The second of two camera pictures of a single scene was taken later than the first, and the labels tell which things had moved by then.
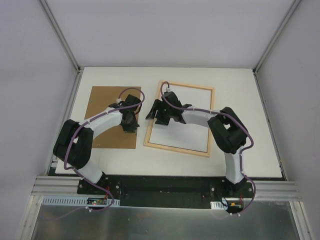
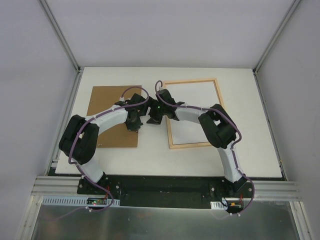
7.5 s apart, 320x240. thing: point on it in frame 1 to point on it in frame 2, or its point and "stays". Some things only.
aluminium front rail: [265, 190] stays
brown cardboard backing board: [101, 97] stays
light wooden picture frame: [189, 151] to [177, 146]
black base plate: [168, 191] stays
